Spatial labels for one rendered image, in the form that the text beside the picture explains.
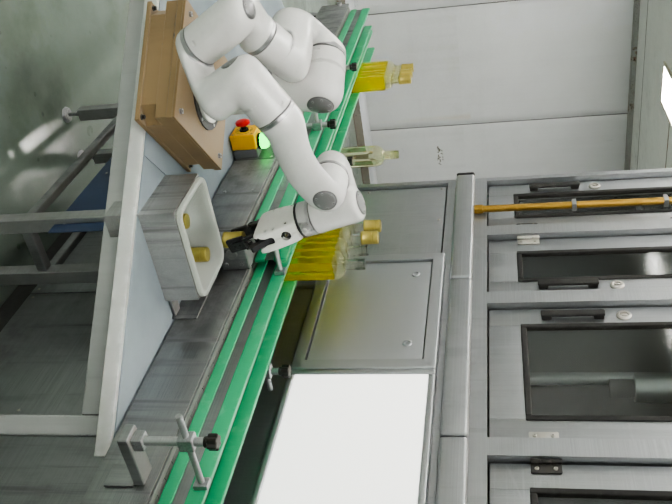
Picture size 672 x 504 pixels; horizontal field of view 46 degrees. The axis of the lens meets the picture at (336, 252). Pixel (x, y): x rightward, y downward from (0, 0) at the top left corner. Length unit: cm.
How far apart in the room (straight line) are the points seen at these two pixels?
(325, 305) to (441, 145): 637
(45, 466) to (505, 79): 673
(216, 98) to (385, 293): 79
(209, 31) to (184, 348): 65
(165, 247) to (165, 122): 26
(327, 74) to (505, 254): 80
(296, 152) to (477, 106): 671
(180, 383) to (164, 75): 63
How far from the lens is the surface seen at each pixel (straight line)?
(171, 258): 171
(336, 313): 202
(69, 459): 190
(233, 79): 148
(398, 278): 211
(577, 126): 830
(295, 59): 166
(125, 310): 162
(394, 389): 178
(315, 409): 176
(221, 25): 153
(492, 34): 789
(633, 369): 189
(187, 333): 176
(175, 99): 168
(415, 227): 238
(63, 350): 222
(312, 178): 149
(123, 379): 161
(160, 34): 177
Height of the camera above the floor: 148
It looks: 12 degrees down
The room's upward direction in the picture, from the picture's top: 88 degrees clockwise
